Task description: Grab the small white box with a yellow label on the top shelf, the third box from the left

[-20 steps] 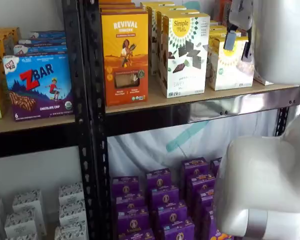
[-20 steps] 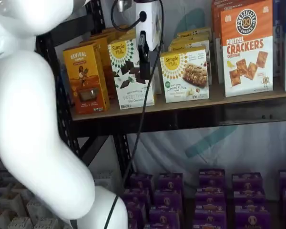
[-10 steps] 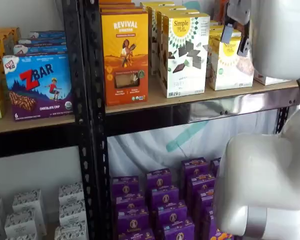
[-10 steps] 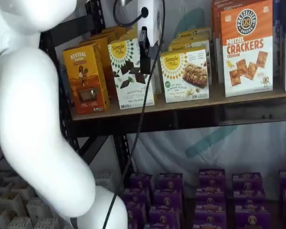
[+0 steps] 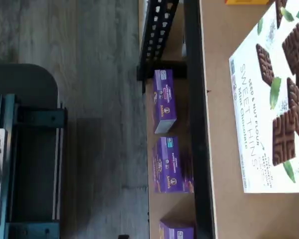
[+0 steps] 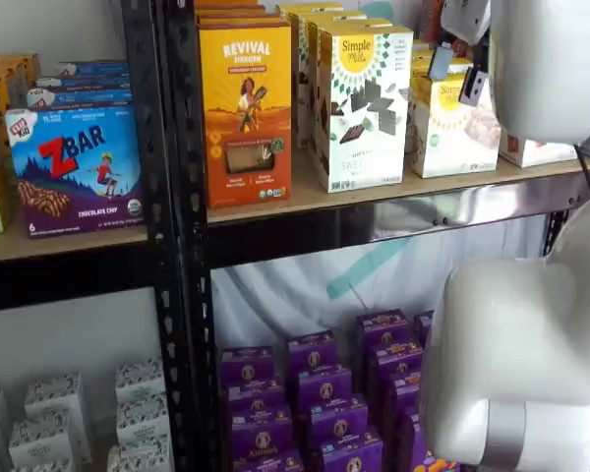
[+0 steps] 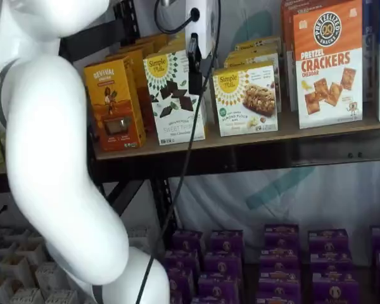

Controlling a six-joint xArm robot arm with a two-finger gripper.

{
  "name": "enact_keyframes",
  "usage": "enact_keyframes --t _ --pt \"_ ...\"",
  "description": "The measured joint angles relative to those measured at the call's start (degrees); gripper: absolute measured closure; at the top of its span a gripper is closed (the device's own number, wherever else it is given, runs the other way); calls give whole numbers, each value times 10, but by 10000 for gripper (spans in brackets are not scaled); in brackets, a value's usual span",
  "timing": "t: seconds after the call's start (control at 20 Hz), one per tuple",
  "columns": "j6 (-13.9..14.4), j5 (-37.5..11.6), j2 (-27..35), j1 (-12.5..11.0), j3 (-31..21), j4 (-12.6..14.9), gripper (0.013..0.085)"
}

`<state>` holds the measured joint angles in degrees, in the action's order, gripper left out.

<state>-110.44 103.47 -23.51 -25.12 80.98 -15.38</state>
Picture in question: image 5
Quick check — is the black metal shelf rack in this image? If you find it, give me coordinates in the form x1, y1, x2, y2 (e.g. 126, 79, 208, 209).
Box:
137, 0, 299, 239

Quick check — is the Sweet Thins mint chocolate box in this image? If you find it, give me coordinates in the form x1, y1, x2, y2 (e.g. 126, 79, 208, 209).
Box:
228, 0, 299, 194

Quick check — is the purple Annie's box orange label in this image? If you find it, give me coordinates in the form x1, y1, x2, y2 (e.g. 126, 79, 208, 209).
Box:
159, 219, 195, 239

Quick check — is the orange Revival snack box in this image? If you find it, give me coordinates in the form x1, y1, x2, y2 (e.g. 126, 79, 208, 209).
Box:
225, 0, 272, 5

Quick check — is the teal aluminium extrusion frame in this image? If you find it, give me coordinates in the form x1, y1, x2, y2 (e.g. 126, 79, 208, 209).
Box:
0, 93, 68, 239

